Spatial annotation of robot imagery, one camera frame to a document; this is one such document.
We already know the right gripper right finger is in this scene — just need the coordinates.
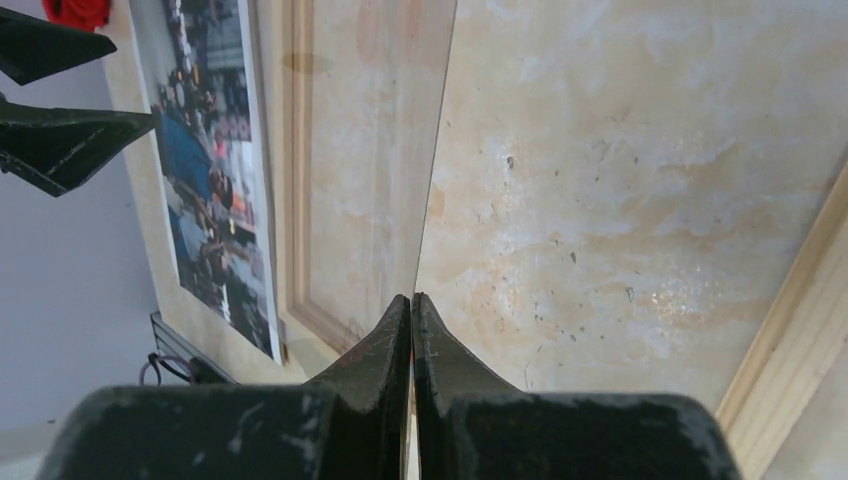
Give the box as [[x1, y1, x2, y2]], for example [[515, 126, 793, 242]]
[[411, 293, 740, 479]]

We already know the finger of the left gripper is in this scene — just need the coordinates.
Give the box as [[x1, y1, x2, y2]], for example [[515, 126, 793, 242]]
[[1, 7, 117, 86], [1, 100, 155, 197]]

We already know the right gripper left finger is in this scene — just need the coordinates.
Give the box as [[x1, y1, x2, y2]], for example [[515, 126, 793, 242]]
[[38, 295, 411, 479]]

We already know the printed photo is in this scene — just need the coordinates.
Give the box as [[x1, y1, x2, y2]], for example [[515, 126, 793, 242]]
[[129, 1, 282, 360]]

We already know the wooden picture frame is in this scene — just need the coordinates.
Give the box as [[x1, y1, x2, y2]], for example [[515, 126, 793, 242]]
[[261, 1, 847, 479]]

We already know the clear glass sheet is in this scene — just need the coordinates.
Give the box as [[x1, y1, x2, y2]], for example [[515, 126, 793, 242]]
[[308, 1, 456, 351]]

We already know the red cloth doll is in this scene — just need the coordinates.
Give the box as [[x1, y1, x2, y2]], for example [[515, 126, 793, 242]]
[[42, 0, 112, 32]]

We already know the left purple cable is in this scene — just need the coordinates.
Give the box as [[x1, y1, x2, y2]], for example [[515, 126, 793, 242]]
[[137, 352, 200, 387]]

